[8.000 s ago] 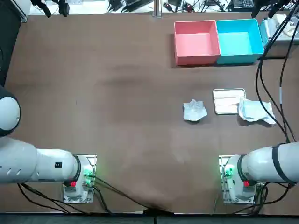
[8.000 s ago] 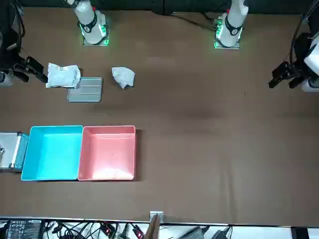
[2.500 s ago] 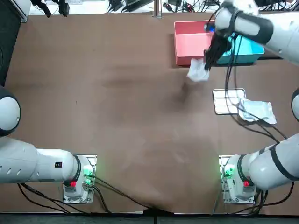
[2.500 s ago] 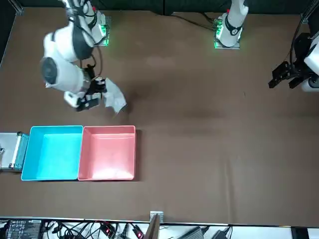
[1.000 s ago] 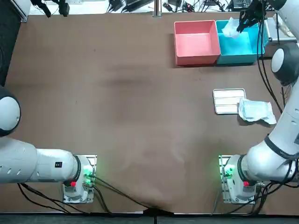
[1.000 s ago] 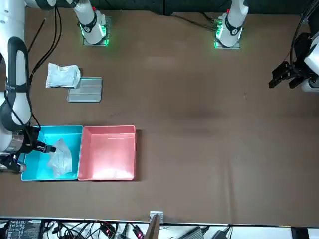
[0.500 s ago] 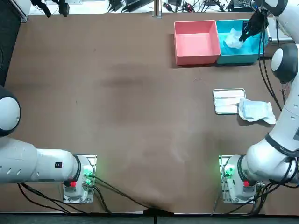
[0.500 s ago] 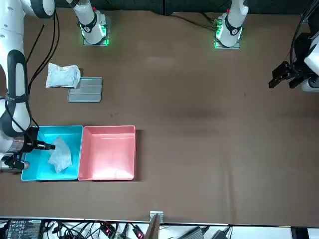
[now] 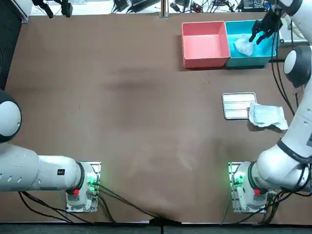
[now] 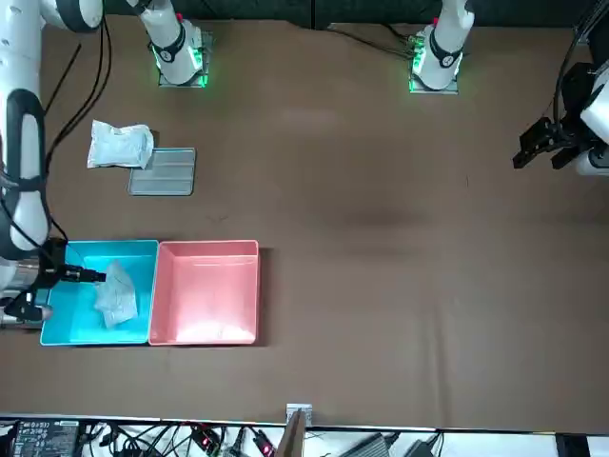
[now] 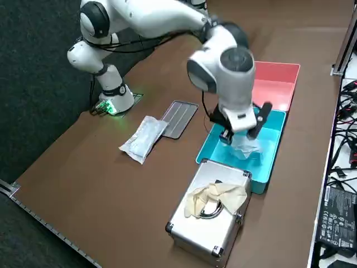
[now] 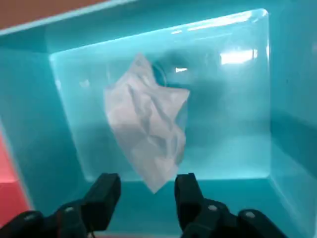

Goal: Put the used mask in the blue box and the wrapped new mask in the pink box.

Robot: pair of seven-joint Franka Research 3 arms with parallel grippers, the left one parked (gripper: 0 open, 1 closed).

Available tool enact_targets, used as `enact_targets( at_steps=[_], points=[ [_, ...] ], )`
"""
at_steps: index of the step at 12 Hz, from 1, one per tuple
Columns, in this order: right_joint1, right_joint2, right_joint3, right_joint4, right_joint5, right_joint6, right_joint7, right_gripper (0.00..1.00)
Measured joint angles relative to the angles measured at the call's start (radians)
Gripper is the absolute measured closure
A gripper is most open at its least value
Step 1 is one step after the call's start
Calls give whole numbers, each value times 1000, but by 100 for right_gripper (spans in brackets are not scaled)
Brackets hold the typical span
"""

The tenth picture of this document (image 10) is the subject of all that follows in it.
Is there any black cable tangle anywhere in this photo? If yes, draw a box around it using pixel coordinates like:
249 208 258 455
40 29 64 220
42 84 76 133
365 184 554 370
80 421 286 457

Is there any black left base cable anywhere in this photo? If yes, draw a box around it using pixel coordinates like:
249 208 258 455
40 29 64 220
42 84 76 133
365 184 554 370
327 21 422 61

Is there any new face mask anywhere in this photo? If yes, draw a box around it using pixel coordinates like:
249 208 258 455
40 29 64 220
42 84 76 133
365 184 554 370
86 119 156 170

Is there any used face mask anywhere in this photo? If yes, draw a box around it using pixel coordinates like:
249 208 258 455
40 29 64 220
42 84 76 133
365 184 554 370
93 259 139 329

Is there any black labelled power adapter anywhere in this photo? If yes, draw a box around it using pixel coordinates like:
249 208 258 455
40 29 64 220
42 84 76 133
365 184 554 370
9 418 80 457

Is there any pink plastic box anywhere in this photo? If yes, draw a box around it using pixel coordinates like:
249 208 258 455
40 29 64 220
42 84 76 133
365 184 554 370
147 239 261 347

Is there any grey power adapter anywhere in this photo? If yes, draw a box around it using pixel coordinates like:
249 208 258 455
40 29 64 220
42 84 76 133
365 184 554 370
337 430 401 457

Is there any aluminium profile post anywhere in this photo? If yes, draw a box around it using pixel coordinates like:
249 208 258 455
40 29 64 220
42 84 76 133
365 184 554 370
278 403 314 457

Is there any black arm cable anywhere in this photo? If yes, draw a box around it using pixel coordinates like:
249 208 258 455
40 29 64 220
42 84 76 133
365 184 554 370
51 13 115 144
45 13 107 149

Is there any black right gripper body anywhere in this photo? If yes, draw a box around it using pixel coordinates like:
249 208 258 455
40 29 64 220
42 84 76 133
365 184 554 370
30 239 69 289

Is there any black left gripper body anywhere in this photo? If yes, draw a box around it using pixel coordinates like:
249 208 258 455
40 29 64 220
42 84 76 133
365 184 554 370
546 61 599 154

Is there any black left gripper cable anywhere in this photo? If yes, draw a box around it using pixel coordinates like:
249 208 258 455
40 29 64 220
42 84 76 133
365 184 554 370
553 0 609 130

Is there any blue plastic box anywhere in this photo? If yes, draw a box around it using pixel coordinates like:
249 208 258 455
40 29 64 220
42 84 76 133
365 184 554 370
39 239 160 348

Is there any grey ribbed metal tray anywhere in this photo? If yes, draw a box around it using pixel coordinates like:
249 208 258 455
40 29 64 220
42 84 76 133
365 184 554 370
127 147 197 197

